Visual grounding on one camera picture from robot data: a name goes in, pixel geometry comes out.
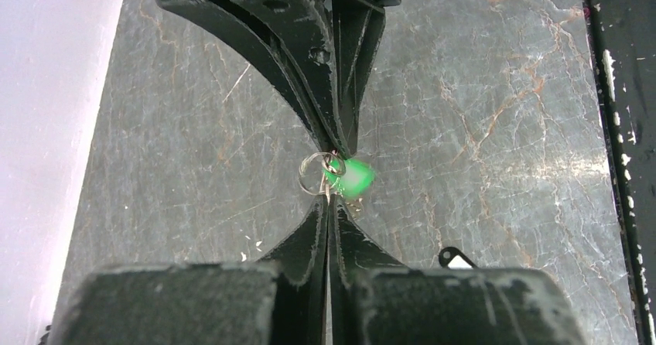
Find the keyring with bunch of keys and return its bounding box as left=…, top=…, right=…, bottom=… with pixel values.
left=298, top=152, right=371, bottom=215

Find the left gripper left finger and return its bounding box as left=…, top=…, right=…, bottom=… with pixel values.
left=48, top=196, right=328, bottom=344

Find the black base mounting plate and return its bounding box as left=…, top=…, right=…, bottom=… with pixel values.
left=587, top=0, right=655, bottom=344

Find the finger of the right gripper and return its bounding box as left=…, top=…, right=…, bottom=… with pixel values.
left=156, top=0, right=351, bottom=158
left=330, top=0, right=386, bottom=159

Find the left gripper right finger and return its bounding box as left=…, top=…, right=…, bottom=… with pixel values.
left=329, top=196, right=585, bottom=344

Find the key with green tag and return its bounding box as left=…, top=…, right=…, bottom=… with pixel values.
left=323, top=158, right=375, bottom=200

